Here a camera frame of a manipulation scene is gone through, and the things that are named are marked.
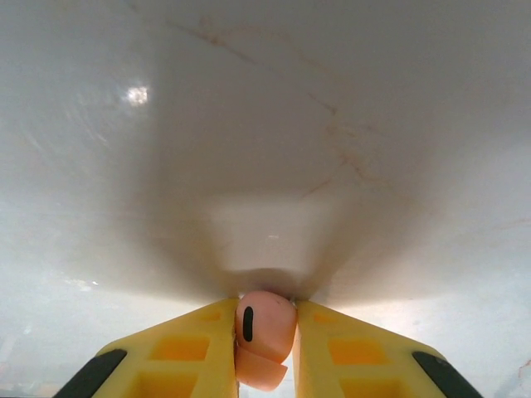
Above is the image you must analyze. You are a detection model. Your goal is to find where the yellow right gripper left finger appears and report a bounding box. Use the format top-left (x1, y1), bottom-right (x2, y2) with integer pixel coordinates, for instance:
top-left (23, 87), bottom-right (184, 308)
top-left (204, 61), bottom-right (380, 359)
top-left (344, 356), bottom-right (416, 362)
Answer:
top-left (51, 297), bottom-right (241, 398)

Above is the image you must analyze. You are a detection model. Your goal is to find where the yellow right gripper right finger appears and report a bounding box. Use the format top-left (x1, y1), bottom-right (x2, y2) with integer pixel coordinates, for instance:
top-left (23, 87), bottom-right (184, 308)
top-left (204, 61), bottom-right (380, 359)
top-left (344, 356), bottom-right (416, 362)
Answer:
top-left (292, 298), bottom-right (485, 398)

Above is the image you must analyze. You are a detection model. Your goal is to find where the pink wireless earbud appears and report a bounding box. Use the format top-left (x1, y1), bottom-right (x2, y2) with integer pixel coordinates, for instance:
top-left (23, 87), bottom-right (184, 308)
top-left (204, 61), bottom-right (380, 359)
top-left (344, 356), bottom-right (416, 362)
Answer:
top-left (234, 289), bottom-right (299, 393)

